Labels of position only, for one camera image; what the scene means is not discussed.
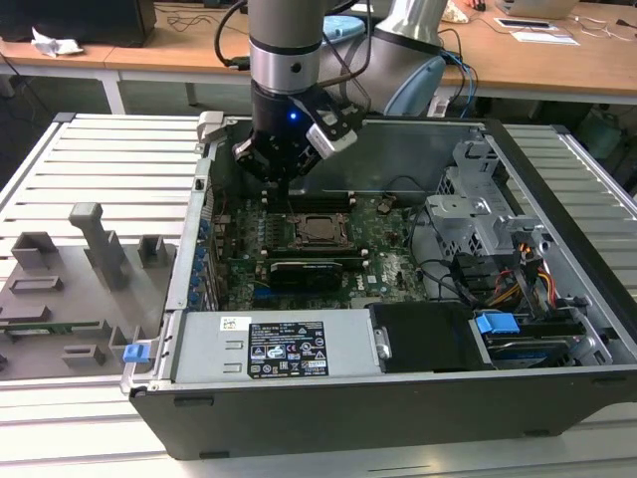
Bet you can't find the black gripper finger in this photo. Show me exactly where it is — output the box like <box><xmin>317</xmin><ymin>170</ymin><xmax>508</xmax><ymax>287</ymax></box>
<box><xmin>232</xmin><ymin>136</ymin><xmax>286</xmax><ymax>219</ymax></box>
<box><xmin>285</xmin><ymin>148</ymin><xmax>322</xmax><ymax>219</ymax></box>

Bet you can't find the silver square CPU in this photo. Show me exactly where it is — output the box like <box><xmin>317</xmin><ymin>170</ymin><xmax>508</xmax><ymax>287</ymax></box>
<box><xmin>305</xmin><ymin>219</ymin><xmax>335</xmax><ymax>240</ymax></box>

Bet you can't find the metal socket cover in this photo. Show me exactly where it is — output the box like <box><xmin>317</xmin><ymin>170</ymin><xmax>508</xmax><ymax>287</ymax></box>
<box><xmin>294</xmin><ymin>212</ymin><xmax>355</xmax><ymax>249</ymax></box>

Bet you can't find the black RAM slot row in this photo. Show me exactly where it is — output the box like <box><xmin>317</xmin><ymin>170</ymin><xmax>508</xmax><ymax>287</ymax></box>
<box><xmin>263</xmin><ymin>191</ymin><xmax>352</xmax><ymax>213</ymax></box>
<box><xmin>268</xmin><ymin>246</ymin><xmax>365</xmax><ymax>271</ymax></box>

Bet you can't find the CPU socket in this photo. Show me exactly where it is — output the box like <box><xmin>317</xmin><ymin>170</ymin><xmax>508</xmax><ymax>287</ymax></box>
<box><xmin>293</xmin><ymin>211</ymin><xmax>357</xmax><ymax>250</ymax></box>

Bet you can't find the black graphics card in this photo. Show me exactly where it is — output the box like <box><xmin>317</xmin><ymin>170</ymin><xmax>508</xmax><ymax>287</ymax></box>
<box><xmin>268</xmin><ymin>258</ymin><xmax>344</xmax><ymax>293</ymax></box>

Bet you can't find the green motherboard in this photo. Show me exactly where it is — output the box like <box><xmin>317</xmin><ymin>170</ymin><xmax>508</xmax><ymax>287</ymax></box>
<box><xmin>208</xmin><ymin>192</ymin><xmax>435</xmax><ymax>311</ymax></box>

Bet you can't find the silver metal drive cage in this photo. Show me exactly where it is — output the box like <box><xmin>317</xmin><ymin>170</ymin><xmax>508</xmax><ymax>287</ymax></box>
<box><xmin>425</xmin><ymin>138</ymin><xmax>548</xmax><ymax>261</ymax></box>

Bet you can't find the silver power supply with label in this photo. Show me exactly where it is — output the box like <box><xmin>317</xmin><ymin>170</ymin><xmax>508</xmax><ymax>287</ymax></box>
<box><xmin>171</xmin><ymin>308</ymin><xmax>382</xmax><ymax>384</ymax></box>

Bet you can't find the beige speckled object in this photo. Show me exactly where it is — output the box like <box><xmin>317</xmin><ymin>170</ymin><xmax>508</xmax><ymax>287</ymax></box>
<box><xmin>444</xmin><ymin>0</ymin><xmax>472</xmax><ymax>24</ymax></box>

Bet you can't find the black plastic shroud box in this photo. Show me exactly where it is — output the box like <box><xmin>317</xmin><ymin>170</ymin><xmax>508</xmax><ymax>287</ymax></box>
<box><xmin>370</xmin><ymin>301</ymin><xmax>494</xmax><ymax>374</ymax></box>

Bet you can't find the large black box device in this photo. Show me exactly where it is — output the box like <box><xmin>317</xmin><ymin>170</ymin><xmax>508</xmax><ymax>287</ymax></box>
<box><xmin>0</xmin><ymin>0</ymin><xmax>158</xmax><ymax>50</ymax></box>

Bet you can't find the crumpled white paper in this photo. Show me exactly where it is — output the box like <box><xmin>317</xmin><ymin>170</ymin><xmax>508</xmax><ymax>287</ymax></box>
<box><xmin>30</xmin><ymin>27</ymin><xmax>85</xmax><ymax>59</ymax></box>

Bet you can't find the grey parts rack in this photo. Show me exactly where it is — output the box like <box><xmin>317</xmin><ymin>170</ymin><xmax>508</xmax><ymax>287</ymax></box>
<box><xmin>0</xmin><ymin>201</ymin><xmax>178</xmax><ymax>382</ymax></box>

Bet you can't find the blue disk carrier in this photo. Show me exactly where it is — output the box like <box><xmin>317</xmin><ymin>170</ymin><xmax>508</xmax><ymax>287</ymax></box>
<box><xmin>475</xmin><ymin>311</ymin><xmax>519</xmax><ymax>350</ymax></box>

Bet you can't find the green RAM stick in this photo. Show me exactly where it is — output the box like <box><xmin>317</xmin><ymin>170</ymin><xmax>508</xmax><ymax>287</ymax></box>
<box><xmin>0</xmin><ymin>322</ymin><xmax>101</xmax><ymax>334</ymax></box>

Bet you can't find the black open PC case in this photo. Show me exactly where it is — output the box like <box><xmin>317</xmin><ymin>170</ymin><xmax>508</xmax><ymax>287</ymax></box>
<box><xmin>127</xmin><ymin>111</ymin><xmax>637</xmax><ymax>462</ymax></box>

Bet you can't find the white paper with blue edge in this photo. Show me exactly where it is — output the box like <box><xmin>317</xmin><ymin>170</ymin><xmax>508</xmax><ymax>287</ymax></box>
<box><xmin>512</xmin><ymin>29</ymin><xmax>581</xmax><ymax>47</ymax></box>

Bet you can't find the silver laptop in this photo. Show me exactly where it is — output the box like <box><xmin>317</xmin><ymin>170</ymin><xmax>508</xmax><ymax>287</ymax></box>
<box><xmin>497</xmin><ymin>0</ymin><xmax>581</xmax><ymax>20</ymax></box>

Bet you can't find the hard disk drive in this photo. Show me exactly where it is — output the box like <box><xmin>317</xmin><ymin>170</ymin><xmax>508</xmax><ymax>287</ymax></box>
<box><xmin>485</xmin><ymin>332</ymin><xmax>586</xmax><ymax>370</ymax></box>

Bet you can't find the white wrist camera black mount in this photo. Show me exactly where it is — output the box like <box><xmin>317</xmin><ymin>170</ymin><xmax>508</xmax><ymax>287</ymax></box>
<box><xmin>304</xmin><ymin>97</ymin><xmax>360</xmax><ymax>160</ymax></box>

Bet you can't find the grey case latch handle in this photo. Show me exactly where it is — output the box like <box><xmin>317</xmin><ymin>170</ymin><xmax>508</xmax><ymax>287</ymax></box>
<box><xmin>196</xmin><ymin>111</ymin><xmax>226</xmax><ymax>146</ymax></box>

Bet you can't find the black camera cable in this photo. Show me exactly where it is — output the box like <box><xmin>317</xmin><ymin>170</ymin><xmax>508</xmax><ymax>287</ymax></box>
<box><xmin>213</xmin><ymin>0</ymin><xmax>373</xmax><ymax>112</ymax></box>

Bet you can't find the wooden desk white frame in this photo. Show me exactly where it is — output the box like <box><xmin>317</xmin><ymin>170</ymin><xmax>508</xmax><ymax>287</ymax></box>
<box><xmin>0</xmin><ymin>38</ymin><xmax>123</xmax><ymax>117</ymax></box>
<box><xmin>104</xmin><ymin>0</ymin><xmax>637</xmax><ymax>119</ymax></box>

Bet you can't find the blue cable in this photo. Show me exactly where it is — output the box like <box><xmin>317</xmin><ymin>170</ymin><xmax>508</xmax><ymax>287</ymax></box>
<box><xmin>447</xmin><ymin>52</ymin><xmax>480</xmax><ymax>119</ymax></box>

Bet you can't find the black wire bundle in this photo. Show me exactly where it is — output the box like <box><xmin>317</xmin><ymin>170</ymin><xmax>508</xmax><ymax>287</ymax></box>
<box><xmin>412</xmin><ymin>208</ymin><xmax>504</xmax><ymax>306</ymax></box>

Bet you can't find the dark tablet white frame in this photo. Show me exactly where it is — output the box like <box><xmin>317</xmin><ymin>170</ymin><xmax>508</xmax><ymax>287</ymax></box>
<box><xmin>495</xmin><ymin>17</ymin><xmax>561</xmax><ymax>31</ymax></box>

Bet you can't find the yellow red orange wire bundle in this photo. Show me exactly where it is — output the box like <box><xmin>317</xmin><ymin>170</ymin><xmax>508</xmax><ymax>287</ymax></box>
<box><xmin>490</xmin><ymin>241</ymin><xmax>556</xmax><ymax>310</ymax></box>

